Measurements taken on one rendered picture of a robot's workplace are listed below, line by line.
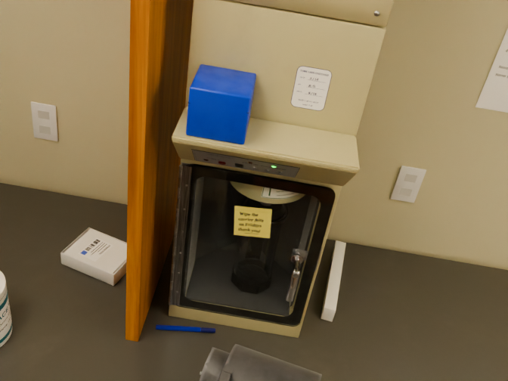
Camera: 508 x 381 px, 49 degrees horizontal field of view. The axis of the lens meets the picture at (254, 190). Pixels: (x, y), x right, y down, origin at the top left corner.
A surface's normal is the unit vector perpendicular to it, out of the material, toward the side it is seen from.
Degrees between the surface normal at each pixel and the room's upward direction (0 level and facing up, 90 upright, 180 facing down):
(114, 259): 0
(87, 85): 90
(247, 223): 90
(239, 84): 0
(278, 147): 0
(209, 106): 90
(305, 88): 90
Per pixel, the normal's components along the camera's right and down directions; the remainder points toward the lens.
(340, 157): 0.15, -0.80
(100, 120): -0.09, 0.57
